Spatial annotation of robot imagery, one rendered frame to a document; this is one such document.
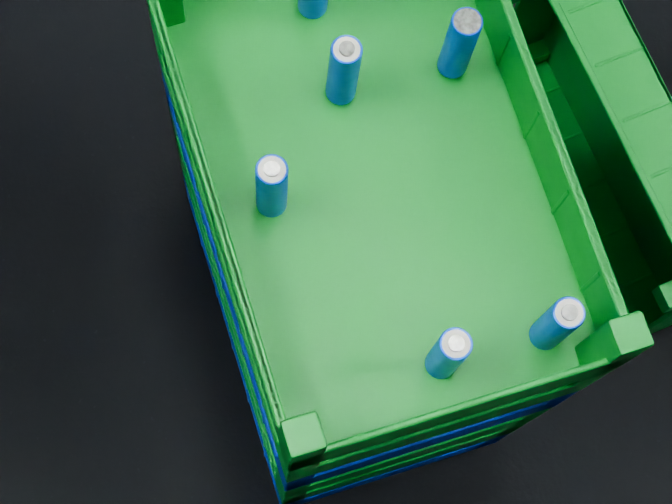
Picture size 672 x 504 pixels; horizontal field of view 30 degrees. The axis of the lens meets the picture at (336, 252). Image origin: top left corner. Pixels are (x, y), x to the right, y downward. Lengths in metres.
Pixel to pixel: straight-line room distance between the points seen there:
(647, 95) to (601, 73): 0.04
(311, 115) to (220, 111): 0.05
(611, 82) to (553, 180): 0.29
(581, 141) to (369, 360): 0.54
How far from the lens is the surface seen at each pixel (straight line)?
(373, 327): 0.73
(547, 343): 0.72
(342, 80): 0.73
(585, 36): 1.04
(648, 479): 1.17
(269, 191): 0.69
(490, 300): 0.74
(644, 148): 1.02
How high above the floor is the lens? 1.12
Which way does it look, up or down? 75 degrees down
